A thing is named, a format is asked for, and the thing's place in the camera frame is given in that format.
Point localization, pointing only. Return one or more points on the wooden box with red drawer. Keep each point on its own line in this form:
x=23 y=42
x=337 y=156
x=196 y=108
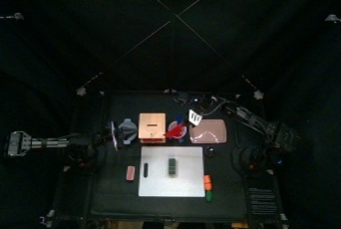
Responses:
x=151 y=126

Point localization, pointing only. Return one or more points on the white printed label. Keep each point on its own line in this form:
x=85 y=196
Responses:
x=262 y=201

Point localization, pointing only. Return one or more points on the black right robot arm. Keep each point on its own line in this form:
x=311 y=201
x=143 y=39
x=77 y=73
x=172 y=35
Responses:
x=255 y=121

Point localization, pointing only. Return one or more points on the toy sushi roll green core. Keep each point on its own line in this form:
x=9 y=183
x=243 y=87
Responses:
x=171 y=167

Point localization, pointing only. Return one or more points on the green toy vegetable piece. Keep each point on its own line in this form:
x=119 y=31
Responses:
x=208 y=196

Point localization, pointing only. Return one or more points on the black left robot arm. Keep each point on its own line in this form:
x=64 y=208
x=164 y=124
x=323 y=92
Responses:
x=41 y=142

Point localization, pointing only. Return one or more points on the blue plastic spoon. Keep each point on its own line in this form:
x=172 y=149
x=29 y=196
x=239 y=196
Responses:
x=179 y=119

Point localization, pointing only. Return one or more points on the brown rectangular tray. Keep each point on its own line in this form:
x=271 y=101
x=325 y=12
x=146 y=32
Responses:
x=208 y=131

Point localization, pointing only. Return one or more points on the grey bowl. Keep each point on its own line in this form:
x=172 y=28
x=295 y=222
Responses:
x=127 y=123

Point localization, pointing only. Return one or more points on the orange toy carrot piece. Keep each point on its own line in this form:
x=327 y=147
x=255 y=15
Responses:
x=207 y=182

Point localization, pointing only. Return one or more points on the red toy knife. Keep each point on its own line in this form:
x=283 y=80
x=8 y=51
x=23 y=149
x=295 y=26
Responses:
x=175 y=132

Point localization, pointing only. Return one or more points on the white cutting board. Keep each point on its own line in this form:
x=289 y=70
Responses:
x=186 y=183

